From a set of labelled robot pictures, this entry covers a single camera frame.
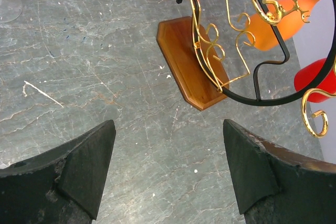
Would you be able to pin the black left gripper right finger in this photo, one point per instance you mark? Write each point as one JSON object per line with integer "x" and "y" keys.
{"x": 273, "y": 184}

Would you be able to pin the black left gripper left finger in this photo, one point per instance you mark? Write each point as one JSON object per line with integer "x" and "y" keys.
{"x": 62, "y": 185}

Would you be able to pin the clear wine glass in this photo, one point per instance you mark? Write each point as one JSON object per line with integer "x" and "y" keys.
{"x": 10, "y": 10}

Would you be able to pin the gold wire wine glass rack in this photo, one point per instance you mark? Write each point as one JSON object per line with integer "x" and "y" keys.
{"x": 195, "y": 60}

